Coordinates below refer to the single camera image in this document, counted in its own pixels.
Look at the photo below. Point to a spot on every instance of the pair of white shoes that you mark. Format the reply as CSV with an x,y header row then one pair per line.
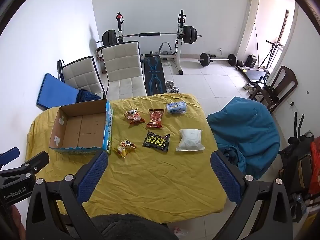
x,y
248,86

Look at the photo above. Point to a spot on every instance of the red floral snack packet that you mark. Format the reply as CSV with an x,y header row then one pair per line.
x,y
155,118

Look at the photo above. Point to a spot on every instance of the teal beanbag chair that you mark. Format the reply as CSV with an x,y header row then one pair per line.
x,y
245,130

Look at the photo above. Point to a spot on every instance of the white barbell rack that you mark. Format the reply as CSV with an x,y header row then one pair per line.
x,y
180,52

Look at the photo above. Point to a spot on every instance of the cardboard box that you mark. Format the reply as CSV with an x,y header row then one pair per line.
x,y
80,130

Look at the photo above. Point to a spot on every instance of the blue black weight bench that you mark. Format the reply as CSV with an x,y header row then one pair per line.
x,y
153,75

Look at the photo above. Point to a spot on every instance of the black wipes pack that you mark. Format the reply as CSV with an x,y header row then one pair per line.
x,y
156,141

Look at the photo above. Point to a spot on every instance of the black exercise machine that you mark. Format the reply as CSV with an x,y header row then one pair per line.
x,y
297,150

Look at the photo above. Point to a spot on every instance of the white cotton pad pack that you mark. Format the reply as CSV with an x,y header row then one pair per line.
x,y
190,140

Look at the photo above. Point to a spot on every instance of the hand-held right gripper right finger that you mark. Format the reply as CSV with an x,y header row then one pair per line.
x,y
225,177

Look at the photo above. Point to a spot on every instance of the long barbell with black plates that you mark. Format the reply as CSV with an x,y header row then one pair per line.
x,y
150,34

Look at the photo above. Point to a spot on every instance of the large white padded chair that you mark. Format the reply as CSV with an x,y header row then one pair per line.
x,y
122,65

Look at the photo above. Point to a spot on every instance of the small white padded chair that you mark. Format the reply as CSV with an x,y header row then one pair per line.
x,y
80,75

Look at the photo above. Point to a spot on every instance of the black treadmill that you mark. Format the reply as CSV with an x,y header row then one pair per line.
x,y
252,73

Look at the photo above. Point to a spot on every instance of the black speaker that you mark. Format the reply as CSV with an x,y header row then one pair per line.
x,y
251,61

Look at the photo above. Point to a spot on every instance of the yellow tablecloth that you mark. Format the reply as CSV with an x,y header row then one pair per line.
x,y
155,180

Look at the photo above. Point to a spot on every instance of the small plastic wrapper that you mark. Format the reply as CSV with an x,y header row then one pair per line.
x,y
179,231

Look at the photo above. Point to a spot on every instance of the light blue tissue pack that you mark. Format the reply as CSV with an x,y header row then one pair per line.
x,y
177,107

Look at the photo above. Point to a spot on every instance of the red bag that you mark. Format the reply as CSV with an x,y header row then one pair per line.
x,y
315,165

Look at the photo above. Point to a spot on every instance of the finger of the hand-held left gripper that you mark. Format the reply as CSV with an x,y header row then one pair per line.
x,y
32,165
10,154

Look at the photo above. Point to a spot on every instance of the dark fuzzy clothing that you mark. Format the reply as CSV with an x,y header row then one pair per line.
x,y
130,226

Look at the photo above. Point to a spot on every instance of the dark wooden chair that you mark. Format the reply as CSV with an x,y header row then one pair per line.
x,y
285,80

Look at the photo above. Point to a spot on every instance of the chrome dumbbell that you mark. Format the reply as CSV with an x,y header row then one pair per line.
x,y
173,88

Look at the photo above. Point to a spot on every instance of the dark blue cloth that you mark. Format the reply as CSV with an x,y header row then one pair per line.
x,y
87,96

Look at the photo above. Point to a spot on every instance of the blue foam mat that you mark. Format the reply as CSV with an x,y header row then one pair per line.
x,y
56,92

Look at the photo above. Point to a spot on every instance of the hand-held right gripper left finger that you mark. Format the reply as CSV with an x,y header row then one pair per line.
x,y
93,172

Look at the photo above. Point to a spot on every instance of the orange panda snack packet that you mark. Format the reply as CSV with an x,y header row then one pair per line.
x,y
135,116

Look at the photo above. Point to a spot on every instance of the yellow snack packet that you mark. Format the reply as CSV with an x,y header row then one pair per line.
x,y
125,147

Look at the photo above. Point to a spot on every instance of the short barbell with black plates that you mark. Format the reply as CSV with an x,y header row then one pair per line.
x,y
217,59

